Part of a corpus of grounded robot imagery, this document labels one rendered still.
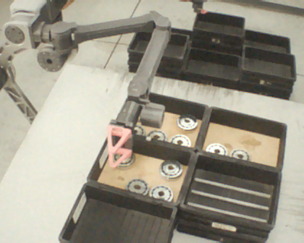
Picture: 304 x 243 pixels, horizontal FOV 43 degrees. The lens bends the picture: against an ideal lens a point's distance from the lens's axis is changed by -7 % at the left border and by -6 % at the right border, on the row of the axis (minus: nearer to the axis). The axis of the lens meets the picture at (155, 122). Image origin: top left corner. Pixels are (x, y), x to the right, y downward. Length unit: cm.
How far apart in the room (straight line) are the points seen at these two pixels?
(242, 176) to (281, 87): 118
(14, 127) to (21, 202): 140
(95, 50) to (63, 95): 154
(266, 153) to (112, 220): 80
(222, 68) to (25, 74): 176
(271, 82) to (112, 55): 160
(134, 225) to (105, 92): 96
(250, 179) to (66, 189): 86
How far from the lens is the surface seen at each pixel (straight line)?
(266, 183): 189
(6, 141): 324
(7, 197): 204
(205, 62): 318
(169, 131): 202
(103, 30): 155
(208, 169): 188
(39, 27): 159
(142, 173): 186
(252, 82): 290
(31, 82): 369
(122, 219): 173
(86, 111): 231
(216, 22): 344
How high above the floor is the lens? 233
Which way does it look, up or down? 47 degrees down
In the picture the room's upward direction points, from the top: 2 degrees clockwise
